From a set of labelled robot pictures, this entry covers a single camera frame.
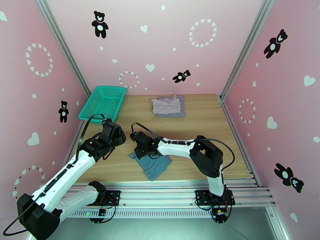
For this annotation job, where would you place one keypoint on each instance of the blue grey garment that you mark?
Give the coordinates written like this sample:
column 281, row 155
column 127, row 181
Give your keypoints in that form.
column 155, row 169

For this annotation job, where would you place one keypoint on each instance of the lavender purple garment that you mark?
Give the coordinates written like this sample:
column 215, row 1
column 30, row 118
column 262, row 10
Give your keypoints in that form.
column 170, row 114

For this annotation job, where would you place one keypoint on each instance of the pale mauve ribbed garment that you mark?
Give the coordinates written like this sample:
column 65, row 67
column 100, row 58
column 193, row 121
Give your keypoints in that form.
column 165, row 105

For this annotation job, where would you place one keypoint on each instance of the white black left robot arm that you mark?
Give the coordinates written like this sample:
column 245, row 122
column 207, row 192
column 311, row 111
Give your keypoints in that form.
column 65, row 176

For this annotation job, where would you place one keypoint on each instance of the teal plastic mesh basket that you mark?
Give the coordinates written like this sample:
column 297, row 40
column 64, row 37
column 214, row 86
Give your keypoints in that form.
column 86, row 115

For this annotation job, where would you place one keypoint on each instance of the perforated metal strip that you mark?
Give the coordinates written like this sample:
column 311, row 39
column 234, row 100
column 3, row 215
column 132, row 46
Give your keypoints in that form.
column 160, row 213

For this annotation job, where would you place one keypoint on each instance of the small black circuit board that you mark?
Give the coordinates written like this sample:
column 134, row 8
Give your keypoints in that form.
column 102, row 212

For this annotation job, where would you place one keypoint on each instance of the circuit board with yellow connector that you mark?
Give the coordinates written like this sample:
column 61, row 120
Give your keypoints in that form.
column 220, row 213

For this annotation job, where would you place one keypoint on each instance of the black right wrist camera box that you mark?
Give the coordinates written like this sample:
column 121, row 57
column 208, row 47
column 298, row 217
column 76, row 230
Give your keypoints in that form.
column 140, row 138

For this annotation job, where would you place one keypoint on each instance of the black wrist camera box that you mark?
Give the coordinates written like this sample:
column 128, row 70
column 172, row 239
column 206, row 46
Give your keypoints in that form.
column 140, row 138
column 111, row 128

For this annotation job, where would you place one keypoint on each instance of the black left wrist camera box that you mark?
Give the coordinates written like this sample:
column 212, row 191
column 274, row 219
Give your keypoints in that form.
column 111, row 128

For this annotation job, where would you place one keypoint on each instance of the aluminium mounting rail bed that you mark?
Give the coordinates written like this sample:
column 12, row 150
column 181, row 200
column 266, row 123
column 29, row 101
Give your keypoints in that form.
column 160, row 196

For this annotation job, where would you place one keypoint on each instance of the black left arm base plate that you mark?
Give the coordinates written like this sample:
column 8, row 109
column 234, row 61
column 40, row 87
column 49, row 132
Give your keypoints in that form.
column 113, row 196

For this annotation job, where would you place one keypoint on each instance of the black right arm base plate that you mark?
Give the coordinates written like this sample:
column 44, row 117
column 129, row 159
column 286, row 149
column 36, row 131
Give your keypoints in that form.
column 201, row 196

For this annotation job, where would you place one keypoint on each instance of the aluminium corner post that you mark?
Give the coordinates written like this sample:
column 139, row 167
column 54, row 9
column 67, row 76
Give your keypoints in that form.
column 247, row 46
column 62, row 46

